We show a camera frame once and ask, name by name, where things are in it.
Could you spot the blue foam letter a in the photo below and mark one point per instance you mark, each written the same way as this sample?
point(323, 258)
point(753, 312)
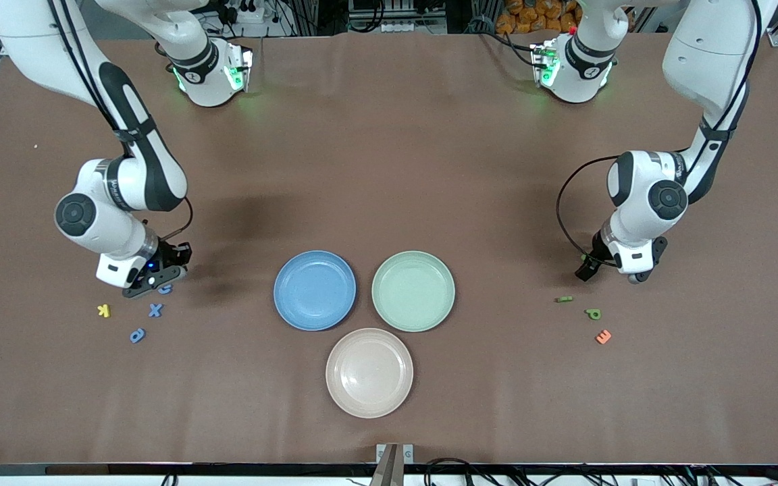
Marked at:
point(137, 335)

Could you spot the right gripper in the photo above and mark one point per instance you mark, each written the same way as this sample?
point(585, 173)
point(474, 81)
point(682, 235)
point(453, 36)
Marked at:
point(171, 256)

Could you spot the blue plate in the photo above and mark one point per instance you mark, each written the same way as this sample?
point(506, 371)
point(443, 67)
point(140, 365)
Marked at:
point(315, 290)

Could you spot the blue foam letter x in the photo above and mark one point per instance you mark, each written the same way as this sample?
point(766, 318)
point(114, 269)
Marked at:
point(154, 310)

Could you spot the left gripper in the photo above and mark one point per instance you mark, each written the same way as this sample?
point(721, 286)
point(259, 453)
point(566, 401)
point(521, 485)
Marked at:
point(595, 258)

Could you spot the blue foam letter e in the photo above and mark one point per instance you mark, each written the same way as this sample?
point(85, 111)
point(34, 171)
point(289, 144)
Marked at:
point(166, 290)

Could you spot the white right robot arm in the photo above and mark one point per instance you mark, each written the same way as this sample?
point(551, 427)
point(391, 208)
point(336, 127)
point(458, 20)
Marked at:
point(139, 169)

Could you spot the bag of orange fruits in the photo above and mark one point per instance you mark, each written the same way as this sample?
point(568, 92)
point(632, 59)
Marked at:
point(537, 17)

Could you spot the green foam letter p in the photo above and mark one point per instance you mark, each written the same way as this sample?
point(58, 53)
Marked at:
point(592, 314)

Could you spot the long white power strip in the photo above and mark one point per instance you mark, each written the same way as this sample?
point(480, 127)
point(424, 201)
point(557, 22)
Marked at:
point(396, 27)

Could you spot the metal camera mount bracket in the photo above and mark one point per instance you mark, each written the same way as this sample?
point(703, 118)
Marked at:
point(394, 459)

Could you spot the light green plate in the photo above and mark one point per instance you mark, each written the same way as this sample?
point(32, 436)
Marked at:
point(413, 291)

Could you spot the orange foam letter E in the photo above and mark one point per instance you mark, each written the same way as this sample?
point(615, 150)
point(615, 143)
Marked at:
point(603, 336)

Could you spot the beige plate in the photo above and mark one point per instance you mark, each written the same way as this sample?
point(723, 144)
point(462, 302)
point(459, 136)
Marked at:
point(369, 372)

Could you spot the yellow foam letter k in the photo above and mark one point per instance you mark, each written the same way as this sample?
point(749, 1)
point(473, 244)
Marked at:
point(103, 310)

